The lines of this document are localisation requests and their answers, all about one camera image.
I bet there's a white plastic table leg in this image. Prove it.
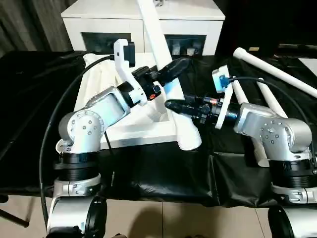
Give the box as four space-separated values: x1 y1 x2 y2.
232 80 271 168
256 80 290 119
137 0 203 152
233 47 317 99

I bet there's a white plastic table top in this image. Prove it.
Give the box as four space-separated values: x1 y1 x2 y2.
74 51 183 151

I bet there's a black mat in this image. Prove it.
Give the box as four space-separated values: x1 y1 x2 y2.
0 50 317 208

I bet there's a white cabinet with glass doors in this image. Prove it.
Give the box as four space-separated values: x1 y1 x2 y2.
61 0 226 57

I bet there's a black box with yellow label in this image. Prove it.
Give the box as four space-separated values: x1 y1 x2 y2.
217 0 317 60

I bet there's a grey curtain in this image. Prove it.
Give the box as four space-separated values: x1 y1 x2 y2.
0 0 75 58

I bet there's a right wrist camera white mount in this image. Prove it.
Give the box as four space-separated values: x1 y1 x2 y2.
212 65 235 130

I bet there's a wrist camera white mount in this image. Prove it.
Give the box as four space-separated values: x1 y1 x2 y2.
112 39 146 108
212 65 235 130

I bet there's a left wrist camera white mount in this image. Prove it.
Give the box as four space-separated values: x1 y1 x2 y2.
112 39 146 108

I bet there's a thin black wire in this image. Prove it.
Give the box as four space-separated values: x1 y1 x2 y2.
104 130 114 150

